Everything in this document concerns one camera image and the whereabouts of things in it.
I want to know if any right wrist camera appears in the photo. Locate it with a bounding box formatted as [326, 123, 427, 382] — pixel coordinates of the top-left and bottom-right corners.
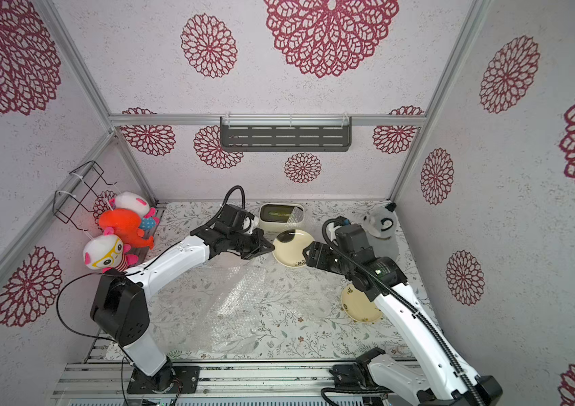
[333, 224, 373, 255]

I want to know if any cream box with dark lid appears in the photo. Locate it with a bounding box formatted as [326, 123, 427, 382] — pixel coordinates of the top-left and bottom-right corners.
[259, 203, 305, 233]

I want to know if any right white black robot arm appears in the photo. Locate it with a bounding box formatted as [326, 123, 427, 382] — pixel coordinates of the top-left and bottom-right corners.
[304, 218, 503, 405]

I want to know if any cream dinner plate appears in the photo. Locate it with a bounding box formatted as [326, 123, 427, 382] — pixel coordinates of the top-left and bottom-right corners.
[341, 284, 383, 323]
[272, 229, 314, 268]

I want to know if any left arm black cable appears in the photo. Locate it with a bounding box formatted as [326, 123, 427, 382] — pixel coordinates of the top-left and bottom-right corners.
[56, 184, 247, 397]

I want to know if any white plush with yellow glasses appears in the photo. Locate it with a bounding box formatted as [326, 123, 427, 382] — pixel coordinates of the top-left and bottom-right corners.
[83, 228, 138, 272]

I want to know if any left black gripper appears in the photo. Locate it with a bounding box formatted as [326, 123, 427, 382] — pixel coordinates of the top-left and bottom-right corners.
[230, 227, 275, 261]

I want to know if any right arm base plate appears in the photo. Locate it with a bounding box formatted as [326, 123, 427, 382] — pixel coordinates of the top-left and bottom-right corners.
[329, 362, 369, 390]

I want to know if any black wire wall basket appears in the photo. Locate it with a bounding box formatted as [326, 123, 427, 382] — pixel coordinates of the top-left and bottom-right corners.
[51, 160, 117, 233]

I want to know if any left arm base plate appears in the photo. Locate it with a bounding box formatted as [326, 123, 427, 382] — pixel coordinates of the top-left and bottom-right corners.
[125, 365, 201, 395]

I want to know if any bubble plate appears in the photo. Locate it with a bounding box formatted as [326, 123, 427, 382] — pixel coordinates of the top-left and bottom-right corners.
[162, 266, 270, 355]

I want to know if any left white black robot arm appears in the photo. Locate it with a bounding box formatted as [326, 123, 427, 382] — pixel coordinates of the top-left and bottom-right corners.
[90, 226, 275, 378]

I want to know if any white pink plush top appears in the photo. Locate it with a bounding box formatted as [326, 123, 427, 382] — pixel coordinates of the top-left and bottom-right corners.
[107, 192, 160, 231]

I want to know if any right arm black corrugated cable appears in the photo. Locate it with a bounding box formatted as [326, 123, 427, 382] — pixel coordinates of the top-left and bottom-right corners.
[319, 217, 486, 406]

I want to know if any grey metal wall shelf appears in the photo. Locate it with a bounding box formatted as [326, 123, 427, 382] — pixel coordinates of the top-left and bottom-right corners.
[220, 116, 353, 152]

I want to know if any red octopus plush toy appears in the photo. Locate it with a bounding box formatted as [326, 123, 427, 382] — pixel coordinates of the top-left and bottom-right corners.
[99, 208, 155, 249]

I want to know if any grey raccoon plush toy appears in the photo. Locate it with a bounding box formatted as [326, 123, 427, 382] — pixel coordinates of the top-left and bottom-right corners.
[361, 202, 400, 261]

